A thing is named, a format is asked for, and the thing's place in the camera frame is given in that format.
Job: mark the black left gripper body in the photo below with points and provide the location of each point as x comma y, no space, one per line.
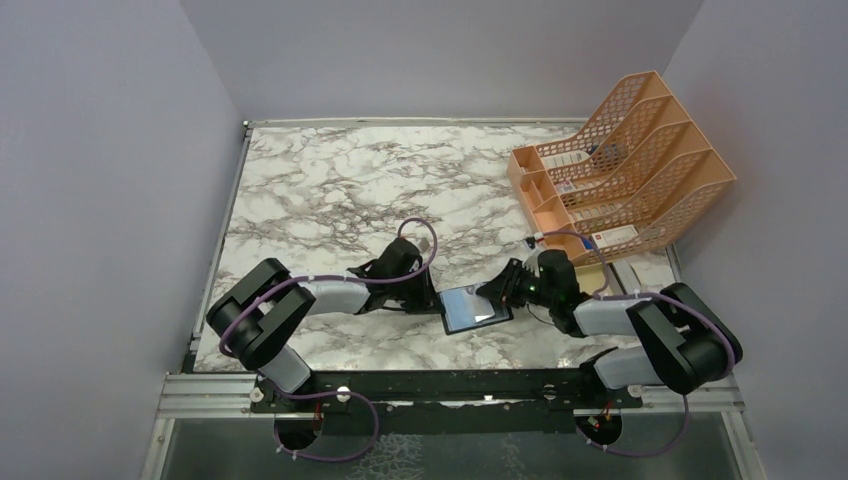
410,293

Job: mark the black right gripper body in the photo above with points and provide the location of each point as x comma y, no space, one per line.
534,292

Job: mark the black leather card holder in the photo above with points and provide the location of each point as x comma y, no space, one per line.
452,300

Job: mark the silver VIP credit card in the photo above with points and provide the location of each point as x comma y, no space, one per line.
475,310

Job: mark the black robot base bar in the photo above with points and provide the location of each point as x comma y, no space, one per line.
355,403

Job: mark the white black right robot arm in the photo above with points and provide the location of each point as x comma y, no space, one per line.
682,343

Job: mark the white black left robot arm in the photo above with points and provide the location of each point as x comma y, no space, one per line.
256,318

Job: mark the beige card tray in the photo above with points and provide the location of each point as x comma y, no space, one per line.
621,277

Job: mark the white card box in organizer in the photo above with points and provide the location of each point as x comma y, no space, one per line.
611,237

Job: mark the orange mesh file organizer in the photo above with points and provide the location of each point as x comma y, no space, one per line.
639,159

